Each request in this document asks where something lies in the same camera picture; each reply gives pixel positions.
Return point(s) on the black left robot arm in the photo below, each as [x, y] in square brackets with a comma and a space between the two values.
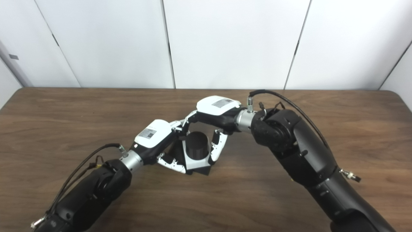
[90, 190]

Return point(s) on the black peg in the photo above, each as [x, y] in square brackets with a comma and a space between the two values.
[197, 145]

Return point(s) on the white and black right hand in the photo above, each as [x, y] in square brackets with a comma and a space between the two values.
[219, 111]

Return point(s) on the white and black left hand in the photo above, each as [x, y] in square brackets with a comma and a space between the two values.
[153, 133]

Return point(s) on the white square piece with hole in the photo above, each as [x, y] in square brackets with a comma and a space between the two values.
[194, 164]

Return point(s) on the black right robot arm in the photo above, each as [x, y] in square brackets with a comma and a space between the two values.
[305, 158]

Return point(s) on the small grey wall tag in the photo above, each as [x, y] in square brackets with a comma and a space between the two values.
[14, 56]

